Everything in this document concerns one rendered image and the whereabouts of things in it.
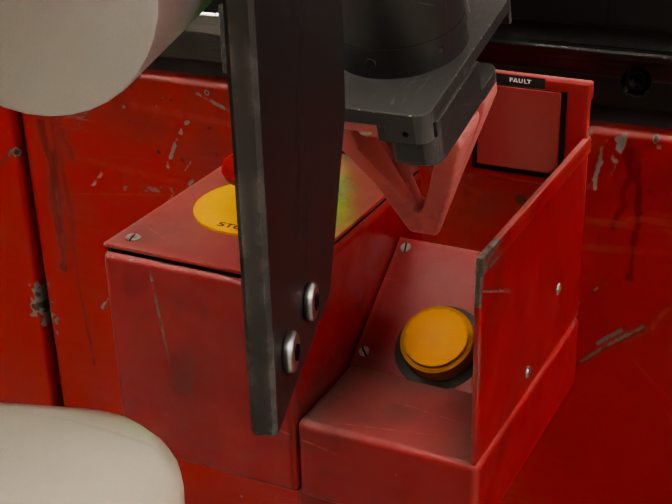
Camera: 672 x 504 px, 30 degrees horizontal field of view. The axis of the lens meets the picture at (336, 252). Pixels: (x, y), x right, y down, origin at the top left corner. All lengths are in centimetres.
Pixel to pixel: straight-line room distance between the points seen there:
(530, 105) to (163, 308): 22
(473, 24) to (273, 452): 23
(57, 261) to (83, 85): 84
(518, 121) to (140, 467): 44
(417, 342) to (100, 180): 42
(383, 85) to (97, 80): 30
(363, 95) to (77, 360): 63
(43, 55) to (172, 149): 73
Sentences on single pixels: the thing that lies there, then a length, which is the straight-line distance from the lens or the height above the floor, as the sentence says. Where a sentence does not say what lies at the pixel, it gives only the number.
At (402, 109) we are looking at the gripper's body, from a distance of 49.
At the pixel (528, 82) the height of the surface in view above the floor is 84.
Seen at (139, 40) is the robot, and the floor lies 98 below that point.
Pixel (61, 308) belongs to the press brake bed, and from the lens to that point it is 107.
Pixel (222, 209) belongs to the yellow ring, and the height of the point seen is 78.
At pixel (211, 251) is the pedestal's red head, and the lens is 61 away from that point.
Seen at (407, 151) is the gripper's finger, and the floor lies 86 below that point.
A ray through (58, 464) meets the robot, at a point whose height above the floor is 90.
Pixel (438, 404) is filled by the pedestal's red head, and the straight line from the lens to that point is 62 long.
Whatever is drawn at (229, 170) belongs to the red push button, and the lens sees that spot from 63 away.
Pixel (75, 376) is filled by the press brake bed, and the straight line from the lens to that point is 110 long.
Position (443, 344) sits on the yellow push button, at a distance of 63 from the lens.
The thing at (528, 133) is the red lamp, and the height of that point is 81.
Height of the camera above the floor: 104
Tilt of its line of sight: 25 degrees down
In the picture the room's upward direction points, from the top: 2 degrees counter-clockwise
